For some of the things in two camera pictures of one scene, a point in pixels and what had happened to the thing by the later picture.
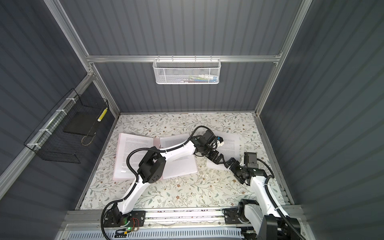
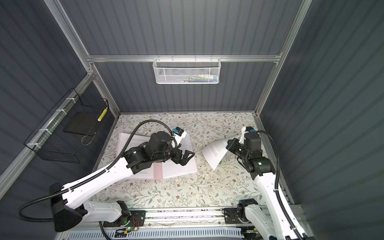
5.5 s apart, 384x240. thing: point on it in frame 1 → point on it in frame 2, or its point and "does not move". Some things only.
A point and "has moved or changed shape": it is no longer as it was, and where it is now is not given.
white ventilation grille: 217,234 does not move
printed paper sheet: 230,149 has moved or changed shape
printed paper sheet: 179,166 does not move
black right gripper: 234,167 → 231,145
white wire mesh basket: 187,71 does not move
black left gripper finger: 216,159 → 185,158
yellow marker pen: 103,113 does not move
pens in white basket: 199,78 does not move
